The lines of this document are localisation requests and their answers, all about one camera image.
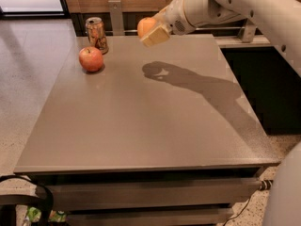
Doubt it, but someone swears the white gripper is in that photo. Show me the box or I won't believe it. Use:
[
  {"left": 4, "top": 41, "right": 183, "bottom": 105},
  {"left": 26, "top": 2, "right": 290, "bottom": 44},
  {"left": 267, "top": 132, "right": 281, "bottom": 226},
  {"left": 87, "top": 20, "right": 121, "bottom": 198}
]
[{"left": 139, "top": 0, "right": 201, "bottom": 47}]

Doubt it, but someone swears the black cable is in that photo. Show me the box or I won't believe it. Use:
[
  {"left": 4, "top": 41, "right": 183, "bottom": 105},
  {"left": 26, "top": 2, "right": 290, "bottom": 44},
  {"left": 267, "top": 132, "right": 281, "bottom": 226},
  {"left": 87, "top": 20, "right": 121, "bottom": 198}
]
[{"left": 221, "top": 195, "right": 252, "bottom": 226}]

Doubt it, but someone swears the red apple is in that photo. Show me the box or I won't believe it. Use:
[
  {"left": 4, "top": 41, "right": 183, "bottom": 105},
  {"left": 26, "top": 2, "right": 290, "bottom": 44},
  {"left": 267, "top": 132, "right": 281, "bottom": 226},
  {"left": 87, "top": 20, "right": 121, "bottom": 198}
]
[{"left": 79, "top": 46, "right": 103, "bottom": 73}]

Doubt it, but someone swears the left metal bracket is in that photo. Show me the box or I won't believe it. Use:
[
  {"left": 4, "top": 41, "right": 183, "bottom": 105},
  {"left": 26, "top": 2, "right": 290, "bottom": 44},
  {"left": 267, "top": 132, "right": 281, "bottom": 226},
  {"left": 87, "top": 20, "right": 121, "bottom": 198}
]
[{"left": 108, "top": 0, "right": 125, "bottom": 36}]

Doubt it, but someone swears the grey drawer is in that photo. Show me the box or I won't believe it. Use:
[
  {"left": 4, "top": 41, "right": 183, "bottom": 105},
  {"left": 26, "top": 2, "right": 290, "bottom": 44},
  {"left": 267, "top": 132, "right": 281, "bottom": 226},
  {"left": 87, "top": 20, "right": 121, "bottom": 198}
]
[
  {"left": 49, "top": 178, "right": 260, "bottom": 211},
  {"left": 67, "top": 208, "right": 233, "bottom": 226}
]

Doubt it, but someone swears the lower grey drawer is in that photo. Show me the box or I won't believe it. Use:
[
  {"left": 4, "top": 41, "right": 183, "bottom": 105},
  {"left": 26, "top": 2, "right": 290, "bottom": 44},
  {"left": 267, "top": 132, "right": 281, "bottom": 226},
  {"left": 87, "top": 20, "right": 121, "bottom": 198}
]
[{"left": 67, "top": 208, "right": 233, "bottom": 226}]

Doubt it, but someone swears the black chair frame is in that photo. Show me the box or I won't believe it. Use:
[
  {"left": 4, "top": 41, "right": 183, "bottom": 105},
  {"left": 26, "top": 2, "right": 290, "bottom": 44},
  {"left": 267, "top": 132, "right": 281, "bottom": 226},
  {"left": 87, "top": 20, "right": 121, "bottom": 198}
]
[{"left": 0, "top": 175, "right": 54, "bottom": 226}]

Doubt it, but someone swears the green snack bag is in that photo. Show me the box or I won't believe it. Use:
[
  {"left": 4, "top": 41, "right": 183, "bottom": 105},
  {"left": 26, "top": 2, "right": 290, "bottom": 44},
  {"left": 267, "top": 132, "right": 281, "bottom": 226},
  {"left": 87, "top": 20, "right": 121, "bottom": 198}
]
[{"left": 24, "top": 207, "right": 67, "bottom": 223}]

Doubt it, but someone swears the orange fruit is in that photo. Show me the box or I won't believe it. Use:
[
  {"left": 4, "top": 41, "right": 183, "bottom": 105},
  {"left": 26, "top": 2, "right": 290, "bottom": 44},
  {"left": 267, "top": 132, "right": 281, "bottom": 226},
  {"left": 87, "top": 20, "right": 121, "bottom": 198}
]
[{"left": 137, "top": 17, "right": 157, "bottom": 39}]

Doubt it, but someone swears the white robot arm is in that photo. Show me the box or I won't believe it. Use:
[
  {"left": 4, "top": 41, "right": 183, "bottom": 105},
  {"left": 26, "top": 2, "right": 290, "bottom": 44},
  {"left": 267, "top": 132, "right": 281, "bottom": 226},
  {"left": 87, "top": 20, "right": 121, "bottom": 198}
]
[{"left": 141, "top": 0, "right": 301, "bottom": 226}]

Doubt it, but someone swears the right metal bracket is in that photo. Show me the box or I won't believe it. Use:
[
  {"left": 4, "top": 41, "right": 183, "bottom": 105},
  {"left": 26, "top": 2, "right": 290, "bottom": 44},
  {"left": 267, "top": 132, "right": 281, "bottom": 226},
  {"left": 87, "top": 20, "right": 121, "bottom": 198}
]
[{"left": 238, "top": 20, "right": 257, "bottom": 43}]

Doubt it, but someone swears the upper grey drawer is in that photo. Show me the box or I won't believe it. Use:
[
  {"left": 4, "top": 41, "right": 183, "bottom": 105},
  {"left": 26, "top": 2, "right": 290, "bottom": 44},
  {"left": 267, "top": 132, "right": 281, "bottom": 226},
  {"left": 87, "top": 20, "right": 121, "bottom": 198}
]
[{"left": 49, "top": 178, "right": 260, "bottom": 211}]

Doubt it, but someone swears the orange soda can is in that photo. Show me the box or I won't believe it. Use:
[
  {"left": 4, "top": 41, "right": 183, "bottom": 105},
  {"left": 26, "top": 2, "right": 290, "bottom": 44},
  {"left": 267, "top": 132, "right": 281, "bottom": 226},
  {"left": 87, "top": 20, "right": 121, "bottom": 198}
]
[{"left": 86, "top": 17, "right": 109, "bottom": 55}]

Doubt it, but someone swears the metal bracket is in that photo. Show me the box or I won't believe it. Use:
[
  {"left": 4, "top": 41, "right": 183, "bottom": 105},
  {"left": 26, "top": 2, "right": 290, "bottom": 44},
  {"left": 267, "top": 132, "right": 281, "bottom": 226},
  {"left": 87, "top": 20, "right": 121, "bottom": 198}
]
[
  {"left": 238, "top": 20, "right": 257, "bottom": 43},
  {"left": 108, "top": 0, "right": 125, "bottom": 36}
]

